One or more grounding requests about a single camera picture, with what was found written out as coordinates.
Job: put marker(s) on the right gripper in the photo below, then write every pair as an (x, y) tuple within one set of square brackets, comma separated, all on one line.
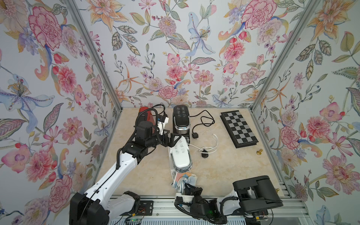
[(194, 191)]

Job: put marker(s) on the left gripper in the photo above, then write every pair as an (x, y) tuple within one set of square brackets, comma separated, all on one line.
[(171, 142)]

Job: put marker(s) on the blue striped cloth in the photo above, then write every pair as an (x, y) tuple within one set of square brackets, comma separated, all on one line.
[(181, 179)]

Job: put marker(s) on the white coffee machine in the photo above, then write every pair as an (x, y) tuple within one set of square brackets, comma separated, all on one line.
[(179, 157)]

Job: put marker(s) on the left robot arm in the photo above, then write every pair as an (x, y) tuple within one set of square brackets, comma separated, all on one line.
[(96, 206)]

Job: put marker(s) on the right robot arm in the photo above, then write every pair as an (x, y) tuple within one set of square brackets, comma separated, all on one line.
[(252, 197)]

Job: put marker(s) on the black coffee machine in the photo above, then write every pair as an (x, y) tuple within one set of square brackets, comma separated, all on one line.
[(181, 121)]

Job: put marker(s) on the red coffee machine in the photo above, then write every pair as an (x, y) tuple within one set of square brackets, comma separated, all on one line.
[(145, 122)]

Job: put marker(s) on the black white chessboard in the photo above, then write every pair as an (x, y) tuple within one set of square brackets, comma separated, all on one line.
[(238, 129)]

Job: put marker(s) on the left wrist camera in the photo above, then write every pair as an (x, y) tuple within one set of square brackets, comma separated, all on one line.
[(161, 123)]

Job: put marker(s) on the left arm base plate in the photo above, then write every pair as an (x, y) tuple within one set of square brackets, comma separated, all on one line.
[(142, 208)]

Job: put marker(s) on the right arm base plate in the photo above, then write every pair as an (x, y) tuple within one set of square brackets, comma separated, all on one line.
[(258, 215)]

